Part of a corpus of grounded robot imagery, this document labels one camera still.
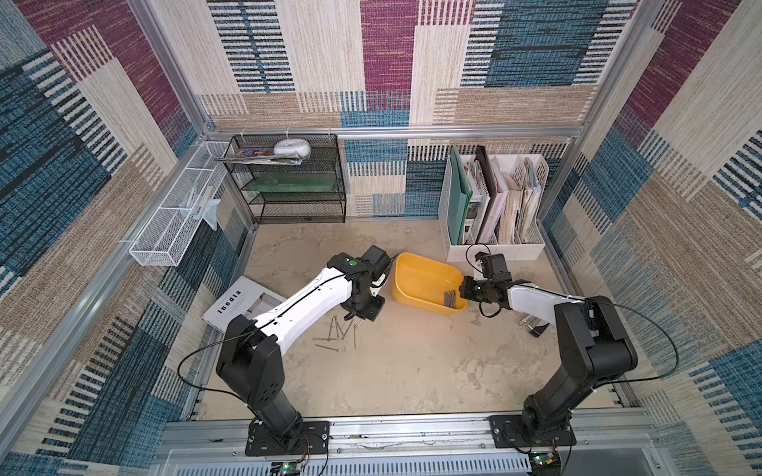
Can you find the steel nail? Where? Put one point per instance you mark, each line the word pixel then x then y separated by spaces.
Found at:
pixel 451 299
pixel 327 347

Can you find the white wire wall basket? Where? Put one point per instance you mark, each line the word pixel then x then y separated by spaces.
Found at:
pixel 190 201

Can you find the black wire mesh shelf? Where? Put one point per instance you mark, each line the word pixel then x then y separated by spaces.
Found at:
pixel 282 191

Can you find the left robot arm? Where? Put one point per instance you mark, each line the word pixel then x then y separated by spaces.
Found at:
pixel 250 360

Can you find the metal clip at right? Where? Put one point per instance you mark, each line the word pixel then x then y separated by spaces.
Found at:
pixel 534 326

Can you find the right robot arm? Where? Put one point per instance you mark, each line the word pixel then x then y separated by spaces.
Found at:
pixel 595 349

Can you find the white round object on shelf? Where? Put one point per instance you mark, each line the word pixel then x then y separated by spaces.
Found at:
pixel 293 148

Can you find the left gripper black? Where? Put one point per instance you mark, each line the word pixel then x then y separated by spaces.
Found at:
pixel 373 312

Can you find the white file organizer box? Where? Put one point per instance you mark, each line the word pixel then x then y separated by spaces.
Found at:
pixel 504 209

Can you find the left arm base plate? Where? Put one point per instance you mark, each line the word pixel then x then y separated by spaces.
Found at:
pixel 308 437

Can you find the green folder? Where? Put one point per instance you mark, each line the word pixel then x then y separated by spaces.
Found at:
pixel 459 198

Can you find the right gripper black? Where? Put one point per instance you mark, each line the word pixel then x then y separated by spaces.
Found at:
pixel 470 289

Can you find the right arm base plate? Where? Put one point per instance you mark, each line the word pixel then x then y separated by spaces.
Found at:
pixel 513 431

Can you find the yellow plastic storage box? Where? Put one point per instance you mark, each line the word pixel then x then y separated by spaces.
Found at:
pixel 421 282

